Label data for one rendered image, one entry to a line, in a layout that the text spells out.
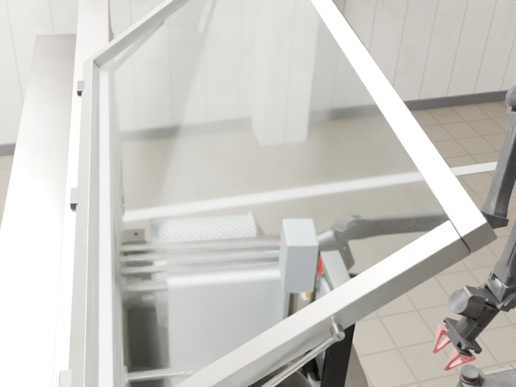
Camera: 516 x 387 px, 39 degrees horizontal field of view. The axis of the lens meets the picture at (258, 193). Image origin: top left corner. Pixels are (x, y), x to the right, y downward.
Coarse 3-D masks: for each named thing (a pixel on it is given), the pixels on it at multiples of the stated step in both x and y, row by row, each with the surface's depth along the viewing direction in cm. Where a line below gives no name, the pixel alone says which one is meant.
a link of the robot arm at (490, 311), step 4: (484, 304) 171; (488, 304) 172; (492, 304) 174; (484, 308) 172; (488, 308) 172; (492, 308) 172; (496, 308) 173; (484, 312) 173; (488, 312) 172; (492, 312) 172; (496, 312) 172; (480, 316) 173; (484, 316) 173; (488, 316) 173; (492, 316) 173; (476, 320) 174; (480, 320) 173; (484, 320) 173; (488, 320) 173; (484, 324) 174
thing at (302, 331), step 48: (384, 96) 94; (432, 144) 83; (432, 192) 78; (432, 240) 73; (480, 240) 72; (336, 288) 77; (384, 288) 74; (288, 336) 76; (336, 336) 75; (192, 384) 80; (240, 384) 79
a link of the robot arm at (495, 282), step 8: (512, 232) 164; (512, 240) 164; (504, 248) 167; (512, 248) 164; (504, 256) 167; (512, 256) 164; (496, 264) 170; (504, 264) 167; (512, 264) 165; (496, 272) 170; (504, 272) 167; (512, 272) 166; (488, 280) 173; (496, 280) 172; (504, 280) 167; (512, 280) 167; (488, 288) 174; (496, 288) 171; (504, 288) 168; (512, 288) 168; (496, 296) 171; (504, 296) 169
